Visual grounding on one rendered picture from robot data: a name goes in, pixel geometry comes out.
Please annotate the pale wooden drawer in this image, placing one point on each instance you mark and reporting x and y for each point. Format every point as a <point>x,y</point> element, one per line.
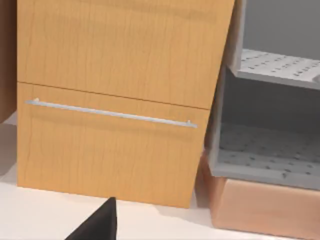
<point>110,160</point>
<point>125,50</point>

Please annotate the reddish wooden cupboard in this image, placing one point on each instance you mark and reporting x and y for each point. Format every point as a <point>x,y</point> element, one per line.
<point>262,207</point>

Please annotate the grey pierced upper drawer inside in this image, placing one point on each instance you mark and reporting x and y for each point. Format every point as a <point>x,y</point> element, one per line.
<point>275,62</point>

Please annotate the pale wooden upper drawer front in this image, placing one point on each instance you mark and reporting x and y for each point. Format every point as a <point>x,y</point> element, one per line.
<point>125,50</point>

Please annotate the brown wooden cupboard side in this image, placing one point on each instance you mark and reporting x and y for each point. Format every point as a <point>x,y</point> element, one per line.
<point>7,60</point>

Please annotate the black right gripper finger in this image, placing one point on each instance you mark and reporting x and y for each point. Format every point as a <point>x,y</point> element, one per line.
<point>102,222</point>

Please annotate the grey pierced drawer inside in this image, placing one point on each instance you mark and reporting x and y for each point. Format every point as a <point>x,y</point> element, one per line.
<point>275,62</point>
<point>262,155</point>

